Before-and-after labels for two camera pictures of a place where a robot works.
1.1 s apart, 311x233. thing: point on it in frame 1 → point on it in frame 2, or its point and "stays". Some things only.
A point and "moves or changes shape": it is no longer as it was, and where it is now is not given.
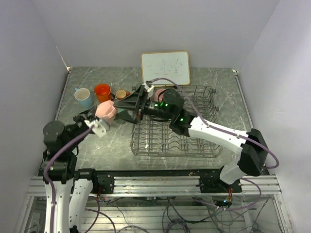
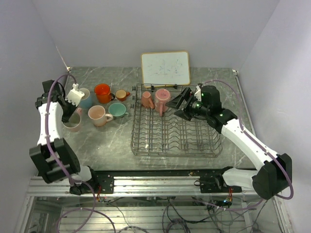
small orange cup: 121,93 stays
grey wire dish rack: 154,136 stays
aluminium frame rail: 168,187 stays
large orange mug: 103,92 stays
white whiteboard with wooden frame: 173,65 stays
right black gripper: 132,102 → 177,102
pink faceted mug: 106,110 moves or changes shape
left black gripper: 85,115 → 65,118
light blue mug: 83,97 stays
